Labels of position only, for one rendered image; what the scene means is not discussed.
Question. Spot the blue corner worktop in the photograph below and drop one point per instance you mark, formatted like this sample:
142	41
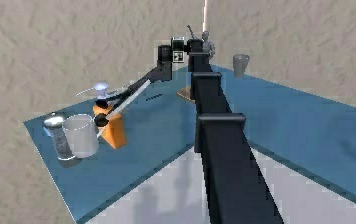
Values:
286	116

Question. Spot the grey cup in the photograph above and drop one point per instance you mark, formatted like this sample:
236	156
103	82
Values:
240	65

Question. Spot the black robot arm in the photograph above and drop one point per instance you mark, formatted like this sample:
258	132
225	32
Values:
226	160

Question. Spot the brown flat board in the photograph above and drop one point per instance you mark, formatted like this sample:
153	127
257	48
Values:
186	93

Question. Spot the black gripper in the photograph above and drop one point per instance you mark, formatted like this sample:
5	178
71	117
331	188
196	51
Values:
165	61

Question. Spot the orange spray bottle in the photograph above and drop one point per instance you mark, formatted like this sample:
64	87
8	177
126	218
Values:
116	130

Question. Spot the grey figure statue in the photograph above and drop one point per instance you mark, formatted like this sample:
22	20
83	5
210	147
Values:
208	45

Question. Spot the silver grey shaker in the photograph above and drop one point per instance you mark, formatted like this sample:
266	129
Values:
60	140

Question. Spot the white mug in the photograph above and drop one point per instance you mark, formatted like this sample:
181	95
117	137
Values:
81	136

